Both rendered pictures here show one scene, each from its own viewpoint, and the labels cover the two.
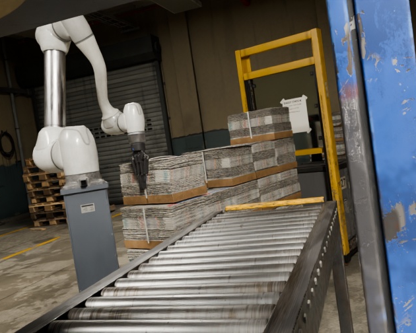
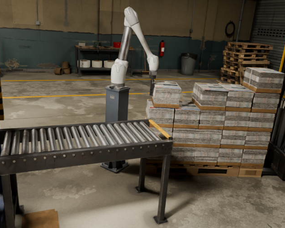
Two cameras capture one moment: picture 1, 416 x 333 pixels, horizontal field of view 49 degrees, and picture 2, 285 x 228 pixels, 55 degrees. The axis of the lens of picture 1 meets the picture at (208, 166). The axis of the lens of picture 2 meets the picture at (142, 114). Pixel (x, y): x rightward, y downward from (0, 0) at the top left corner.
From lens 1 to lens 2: 198 cm
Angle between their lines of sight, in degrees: 50
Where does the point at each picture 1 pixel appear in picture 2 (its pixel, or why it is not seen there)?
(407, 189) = not seen: outside the picture
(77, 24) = (129, 18)
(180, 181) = (161, 98)
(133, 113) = (151, 61)
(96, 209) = (114, 98)
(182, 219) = (155, 115)
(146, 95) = not seen: outside the picture
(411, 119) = not seen: outside the picture
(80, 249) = (107, 110)
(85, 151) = (116, 75)
